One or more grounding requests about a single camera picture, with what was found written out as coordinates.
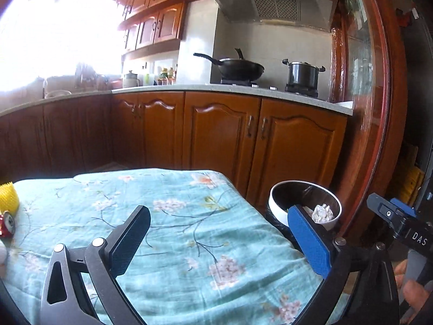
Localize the steel range hood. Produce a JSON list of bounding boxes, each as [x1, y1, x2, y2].
[[205, 0, 340, 32]]

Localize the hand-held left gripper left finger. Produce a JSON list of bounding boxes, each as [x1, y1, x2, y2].
[[40, 205, 152, 325]]

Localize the ceramic lidded jar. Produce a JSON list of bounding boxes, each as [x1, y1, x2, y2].
[[122, 70, 140, 89]]

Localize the red wooden glass door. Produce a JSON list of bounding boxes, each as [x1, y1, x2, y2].
[[330, 0, 407, 242]]

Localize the white crumpled paper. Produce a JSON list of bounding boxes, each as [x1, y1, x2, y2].
[[311, 204, 335, 224]]

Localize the person's right hand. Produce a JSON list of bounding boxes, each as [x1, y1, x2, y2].
[[394, 261, 433, 325]]

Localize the white bowl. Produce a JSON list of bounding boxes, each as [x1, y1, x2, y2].
[[44, 90, 73, 100]]

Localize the red drink can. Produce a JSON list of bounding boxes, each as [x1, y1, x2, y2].
[[0, 212, 16, 238]]

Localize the white-rimmed bin with black bag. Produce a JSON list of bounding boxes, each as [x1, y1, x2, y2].
[[265, 180, 342, 242]]

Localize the grey speckled countertop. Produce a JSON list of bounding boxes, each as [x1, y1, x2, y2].
[[0, 84, 354, 117]]

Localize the light blue floral tablecloth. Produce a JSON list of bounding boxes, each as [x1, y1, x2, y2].
[[0, 168, 350, 325]]

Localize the black wok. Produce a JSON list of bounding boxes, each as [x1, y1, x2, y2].
[[193, 52, 265, 81]]

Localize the wooden base cabinet row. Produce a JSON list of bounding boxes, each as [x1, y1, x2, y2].
[[0, 95, 114, 181]]

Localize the narrow wooden cabinet door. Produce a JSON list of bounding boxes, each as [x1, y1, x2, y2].
[[111, 93, 140, 169]]

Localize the steel cooking pot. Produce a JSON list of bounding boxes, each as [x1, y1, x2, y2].
[[282, 59, 326, 87]]

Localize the bright kitchen window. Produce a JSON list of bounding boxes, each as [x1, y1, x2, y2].
[[0, 0, 126, 93]]

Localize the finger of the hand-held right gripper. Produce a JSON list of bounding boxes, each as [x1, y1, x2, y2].
[[389, 197, 417, 219], [367, 193, 408, 238]]

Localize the group of seasoning bottles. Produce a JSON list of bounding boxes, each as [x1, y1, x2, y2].
[[156, 67, 177, 86]]

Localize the yellow crate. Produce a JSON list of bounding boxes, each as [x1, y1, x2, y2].
[[396, 167, 425, 211]]

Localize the wooden upper cabinets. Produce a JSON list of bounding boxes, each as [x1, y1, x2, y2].
[[113, 0, 339, 59]]

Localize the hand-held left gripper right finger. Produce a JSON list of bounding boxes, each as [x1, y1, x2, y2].
[[287, 204, 396, 325]]

